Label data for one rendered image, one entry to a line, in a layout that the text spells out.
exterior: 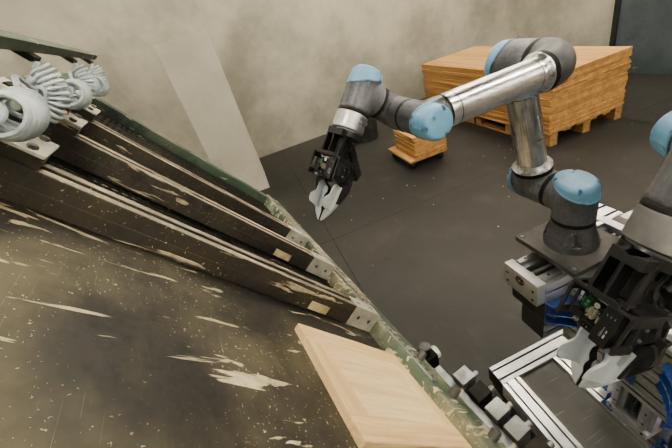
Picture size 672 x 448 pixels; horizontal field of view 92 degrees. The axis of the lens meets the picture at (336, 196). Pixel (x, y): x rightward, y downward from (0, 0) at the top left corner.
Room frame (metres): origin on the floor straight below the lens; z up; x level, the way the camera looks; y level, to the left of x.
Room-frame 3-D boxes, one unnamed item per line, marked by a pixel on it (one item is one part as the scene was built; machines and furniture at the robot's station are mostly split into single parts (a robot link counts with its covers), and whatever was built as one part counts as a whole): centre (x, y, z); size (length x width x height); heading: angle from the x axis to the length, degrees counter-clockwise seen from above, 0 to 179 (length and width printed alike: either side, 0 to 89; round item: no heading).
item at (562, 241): (0.76, -0.69, 1.09); 0.15 x 0.15 x 0.10
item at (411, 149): (3.80, -1.16, 0.20); 0.61 x 0.51 x 0.40; 10
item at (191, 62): (4.49, 1.20, 1.03); 0.60 x 0.58 x 2.05; 10
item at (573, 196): (0.77, -0.69, 1.20); 0.13 x 0.12 x 0.14; 13
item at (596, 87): (4.37, -2.68, 0.39); 2.46 x 1.04 x 0.78; 10
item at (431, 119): (0.71, -0.42, 1.62); 0.49 x 0.11 x 0.12; 103
